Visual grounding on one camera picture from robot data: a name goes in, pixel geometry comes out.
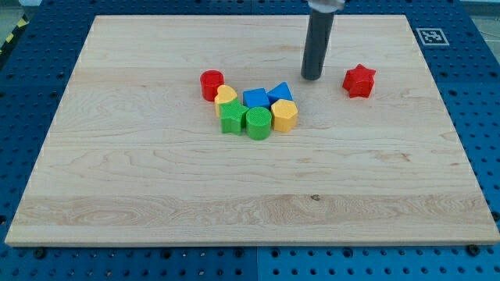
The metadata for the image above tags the light wooden board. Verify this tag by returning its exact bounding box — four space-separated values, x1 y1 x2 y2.
5 15 499 247

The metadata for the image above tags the green cylinder block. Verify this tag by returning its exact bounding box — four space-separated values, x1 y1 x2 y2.
246 107 272 141

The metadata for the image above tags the blue triangle block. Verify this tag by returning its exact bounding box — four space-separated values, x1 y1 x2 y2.
267 82 293 105

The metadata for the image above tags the yellow black hazard tape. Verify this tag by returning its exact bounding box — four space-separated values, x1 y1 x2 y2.
1 14 30 55

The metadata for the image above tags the green star block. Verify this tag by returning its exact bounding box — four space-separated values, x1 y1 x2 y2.
220 99 248 135

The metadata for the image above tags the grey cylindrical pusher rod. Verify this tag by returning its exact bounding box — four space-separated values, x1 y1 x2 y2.
301 9 334 80

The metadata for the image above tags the red cylinder block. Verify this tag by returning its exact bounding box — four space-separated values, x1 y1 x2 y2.
200 69 224 101

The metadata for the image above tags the blue cube block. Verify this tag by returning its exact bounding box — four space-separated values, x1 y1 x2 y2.
243 88 270 109

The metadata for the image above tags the yellow hexagon block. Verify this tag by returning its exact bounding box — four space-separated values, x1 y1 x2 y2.
271 99 298 133

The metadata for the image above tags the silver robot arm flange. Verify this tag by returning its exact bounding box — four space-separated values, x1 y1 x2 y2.
308 0 345 13

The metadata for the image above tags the yellow heart block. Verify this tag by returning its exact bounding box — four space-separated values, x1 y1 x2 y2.
214 84 238 118

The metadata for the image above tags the white fiducial marker tag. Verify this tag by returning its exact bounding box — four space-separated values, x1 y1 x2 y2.
416 27 449 47

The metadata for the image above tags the red star block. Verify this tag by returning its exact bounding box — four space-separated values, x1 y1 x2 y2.
342 64 377 98

